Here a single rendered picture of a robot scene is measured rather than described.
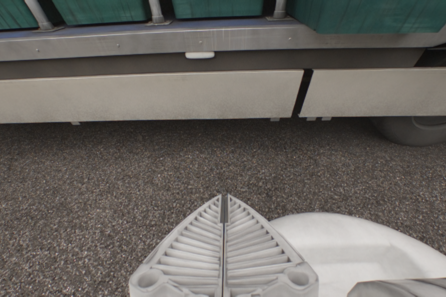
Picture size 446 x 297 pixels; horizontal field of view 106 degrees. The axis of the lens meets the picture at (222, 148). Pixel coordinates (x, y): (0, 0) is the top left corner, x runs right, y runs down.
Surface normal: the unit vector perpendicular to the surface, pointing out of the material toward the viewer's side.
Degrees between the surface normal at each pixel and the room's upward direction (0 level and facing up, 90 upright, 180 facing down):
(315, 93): 90
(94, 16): 91
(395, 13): 100
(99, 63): 90
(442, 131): 60
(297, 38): 90
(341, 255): 68
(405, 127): 79
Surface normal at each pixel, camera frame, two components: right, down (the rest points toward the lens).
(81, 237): -0.04, -0.71
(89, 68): -0.02, 0.70
